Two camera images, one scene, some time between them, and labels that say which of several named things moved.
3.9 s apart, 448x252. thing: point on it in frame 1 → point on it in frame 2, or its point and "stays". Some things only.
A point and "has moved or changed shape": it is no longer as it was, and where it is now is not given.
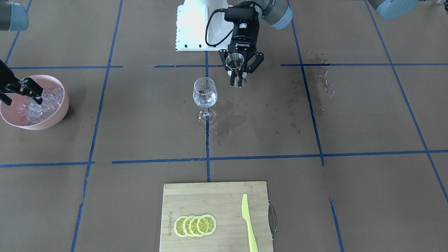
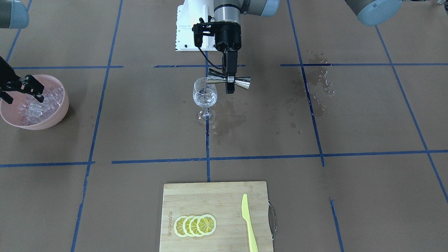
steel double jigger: x=235 y=61 has moved or changed shape
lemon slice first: x=178 y=226 stays
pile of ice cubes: x=32 y=113 stays
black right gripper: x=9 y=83 stays
